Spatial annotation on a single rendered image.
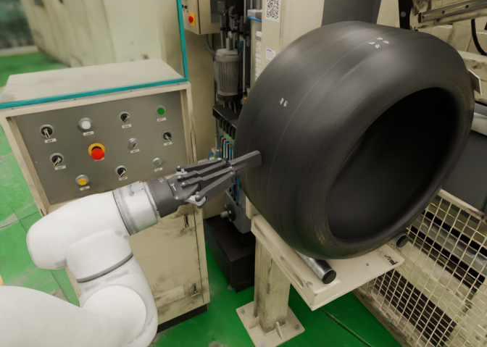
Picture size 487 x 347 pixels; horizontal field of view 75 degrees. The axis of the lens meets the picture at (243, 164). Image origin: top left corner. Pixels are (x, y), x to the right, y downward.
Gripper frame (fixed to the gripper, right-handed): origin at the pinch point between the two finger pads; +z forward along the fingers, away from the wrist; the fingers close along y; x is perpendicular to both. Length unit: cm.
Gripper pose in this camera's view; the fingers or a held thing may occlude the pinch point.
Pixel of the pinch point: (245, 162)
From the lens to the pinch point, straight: 67.2
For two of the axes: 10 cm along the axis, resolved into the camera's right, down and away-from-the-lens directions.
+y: -4.6, -4.7, 7.5
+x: 1.2, 8.1, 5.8
